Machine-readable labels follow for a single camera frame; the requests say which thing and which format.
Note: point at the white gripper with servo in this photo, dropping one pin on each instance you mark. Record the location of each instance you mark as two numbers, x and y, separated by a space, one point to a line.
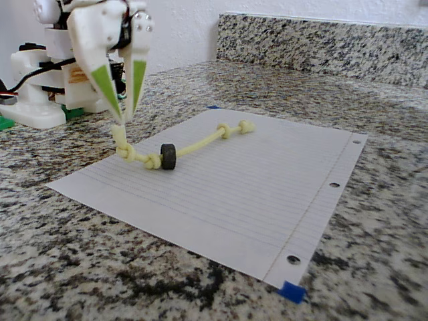
89 37

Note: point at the black hex nut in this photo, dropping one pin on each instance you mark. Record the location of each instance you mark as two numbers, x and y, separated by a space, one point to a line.
168 157

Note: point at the black motor controller board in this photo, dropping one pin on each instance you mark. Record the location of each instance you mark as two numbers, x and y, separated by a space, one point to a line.
117 72

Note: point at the light wooden block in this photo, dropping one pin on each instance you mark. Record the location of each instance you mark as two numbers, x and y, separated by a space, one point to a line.
77 75

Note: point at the green base clamp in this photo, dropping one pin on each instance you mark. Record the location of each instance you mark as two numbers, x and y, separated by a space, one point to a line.
6 123
74 112

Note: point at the blue tape piece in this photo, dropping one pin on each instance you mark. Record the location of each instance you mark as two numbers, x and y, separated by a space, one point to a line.
213 107
292 291

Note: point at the lined paper sheet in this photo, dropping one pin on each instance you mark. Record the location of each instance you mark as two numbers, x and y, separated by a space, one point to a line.
234 200

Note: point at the speckled granite backsplash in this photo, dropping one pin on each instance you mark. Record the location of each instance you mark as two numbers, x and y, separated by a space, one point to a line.
317 47

